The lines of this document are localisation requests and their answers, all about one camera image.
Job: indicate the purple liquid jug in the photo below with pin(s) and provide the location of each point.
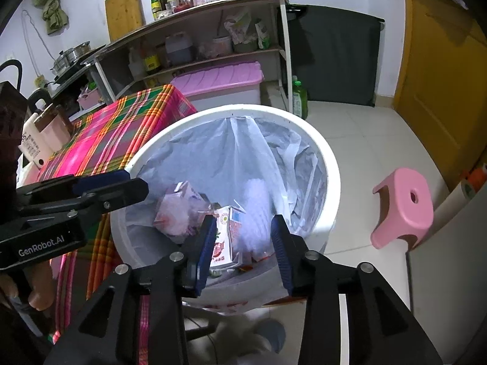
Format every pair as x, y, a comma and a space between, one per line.
179, 49

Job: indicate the pink cup with brown lid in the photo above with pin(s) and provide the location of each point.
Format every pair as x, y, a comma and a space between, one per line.
57, 133

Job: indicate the pink lid storage box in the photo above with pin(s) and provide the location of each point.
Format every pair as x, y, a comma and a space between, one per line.
217, 76

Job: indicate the white drink carton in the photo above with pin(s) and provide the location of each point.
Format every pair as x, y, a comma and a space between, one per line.
224, 243

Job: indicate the white round trash bin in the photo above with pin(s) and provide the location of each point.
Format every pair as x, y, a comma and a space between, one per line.
323, 228

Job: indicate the bundle of plastic bags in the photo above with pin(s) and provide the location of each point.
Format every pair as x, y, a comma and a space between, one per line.
247, 30

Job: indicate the green plastic bottle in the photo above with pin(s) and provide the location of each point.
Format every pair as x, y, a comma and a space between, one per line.
299, 100

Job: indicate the white tissue pack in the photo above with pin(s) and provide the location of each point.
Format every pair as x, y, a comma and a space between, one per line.
26, 176

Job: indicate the black electric cooker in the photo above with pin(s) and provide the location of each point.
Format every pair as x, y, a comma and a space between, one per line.
40, 100

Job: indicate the clear plastic bin liner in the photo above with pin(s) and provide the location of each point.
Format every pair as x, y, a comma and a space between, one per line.
266, 152

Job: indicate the orange cap bottle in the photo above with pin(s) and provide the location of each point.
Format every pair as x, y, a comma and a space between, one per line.
475, 180

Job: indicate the white lotion bottle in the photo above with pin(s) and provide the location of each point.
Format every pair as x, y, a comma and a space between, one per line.
34, 144

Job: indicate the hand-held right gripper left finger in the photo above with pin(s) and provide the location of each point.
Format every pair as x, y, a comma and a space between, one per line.
205, 262

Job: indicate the person's left hand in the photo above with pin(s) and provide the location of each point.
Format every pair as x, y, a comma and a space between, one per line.
40, 289

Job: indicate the pink basket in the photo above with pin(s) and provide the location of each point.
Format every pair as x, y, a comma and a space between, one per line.
91, 99

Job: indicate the yellow label oil bottle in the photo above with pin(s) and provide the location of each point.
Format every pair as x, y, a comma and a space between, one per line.
152, 62

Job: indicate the white shelf counter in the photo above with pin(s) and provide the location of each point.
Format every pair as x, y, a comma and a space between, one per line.
284, 45

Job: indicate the black folding cot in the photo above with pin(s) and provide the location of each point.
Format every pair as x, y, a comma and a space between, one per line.
334, 53

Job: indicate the yellow wooden door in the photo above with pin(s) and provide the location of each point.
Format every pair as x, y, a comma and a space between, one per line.
437, 83

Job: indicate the steel pot with lid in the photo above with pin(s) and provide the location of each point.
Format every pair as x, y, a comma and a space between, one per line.
80, 49

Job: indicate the white appliance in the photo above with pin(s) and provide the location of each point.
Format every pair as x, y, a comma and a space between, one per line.
449, 292

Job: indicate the wooden cutting board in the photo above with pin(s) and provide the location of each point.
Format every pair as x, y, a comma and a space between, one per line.
123, 11

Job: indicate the yellow power strip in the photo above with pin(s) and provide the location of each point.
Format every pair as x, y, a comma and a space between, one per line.
39, 81

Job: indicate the pink green plaid tablecloth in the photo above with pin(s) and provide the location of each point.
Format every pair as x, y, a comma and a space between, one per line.
114, 121

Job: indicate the yellow green label bottle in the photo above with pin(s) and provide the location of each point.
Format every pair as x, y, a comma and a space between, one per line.
155, 7

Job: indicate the pink shelf container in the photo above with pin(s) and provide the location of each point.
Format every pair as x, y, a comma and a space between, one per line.
215, 47

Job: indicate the pink plastic stool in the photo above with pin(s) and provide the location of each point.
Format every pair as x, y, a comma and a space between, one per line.
399, 205

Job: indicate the green hanging cloth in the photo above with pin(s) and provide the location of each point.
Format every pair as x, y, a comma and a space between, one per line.
51, 15

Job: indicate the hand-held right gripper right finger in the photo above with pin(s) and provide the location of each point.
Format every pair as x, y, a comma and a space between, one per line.
283, 262

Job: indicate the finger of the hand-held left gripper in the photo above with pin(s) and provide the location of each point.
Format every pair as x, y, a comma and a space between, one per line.
121, 194
99, 182

